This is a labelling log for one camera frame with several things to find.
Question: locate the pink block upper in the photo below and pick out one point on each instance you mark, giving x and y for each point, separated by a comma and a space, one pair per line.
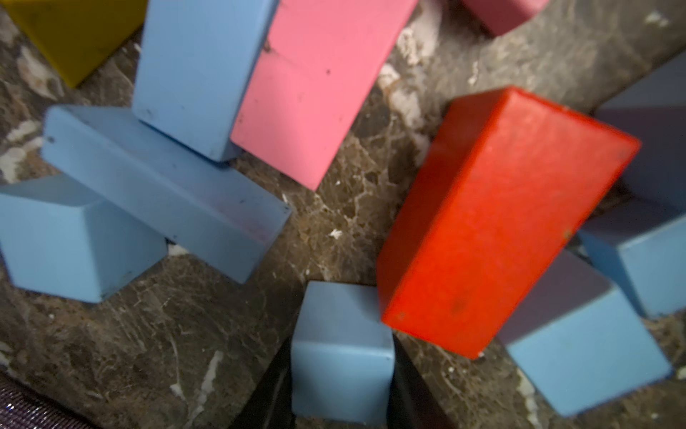
319, 64

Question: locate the light blue thin block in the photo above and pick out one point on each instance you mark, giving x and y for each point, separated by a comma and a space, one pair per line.
214, 212

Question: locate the pink block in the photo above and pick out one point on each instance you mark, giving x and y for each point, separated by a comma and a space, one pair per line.
502, 16
319, 64

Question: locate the light blue block bottom left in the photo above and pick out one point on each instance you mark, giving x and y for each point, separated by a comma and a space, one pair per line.
640, 245

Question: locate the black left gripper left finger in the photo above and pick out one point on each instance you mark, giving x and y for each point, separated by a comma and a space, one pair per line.
270, 405

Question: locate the light blue angled block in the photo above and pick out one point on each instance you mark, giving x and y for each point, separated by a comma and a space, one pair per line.
196, 61

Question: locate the purple glitter microphone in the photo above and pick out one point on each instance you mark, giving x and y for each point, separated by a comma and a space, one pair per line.
23, 408

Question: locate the pink block lower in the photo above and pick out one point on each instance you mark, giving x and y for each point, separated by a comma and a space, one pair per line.
502, 16

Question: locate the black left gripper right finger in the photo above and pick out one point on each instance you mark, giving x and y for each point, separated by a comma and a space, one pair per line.
411, 402

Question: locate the light blue small cube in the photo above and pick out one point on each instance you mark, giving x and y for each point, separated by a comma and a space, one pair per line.
342, 356

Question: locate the light blue cube lower left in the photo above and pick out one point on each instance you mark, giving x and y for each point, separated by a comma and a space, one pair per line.
579, 341

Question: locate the yellow block upper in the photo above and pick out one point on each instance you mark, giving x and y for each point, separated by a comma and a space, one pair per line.
76, 36

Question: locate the light blue cube upper left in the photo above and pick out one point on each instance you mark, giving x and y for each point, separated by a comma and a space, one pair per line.
60, 238

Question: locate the red block left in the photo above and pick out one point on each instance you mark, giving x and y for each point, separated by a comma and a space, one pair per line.
507, 181

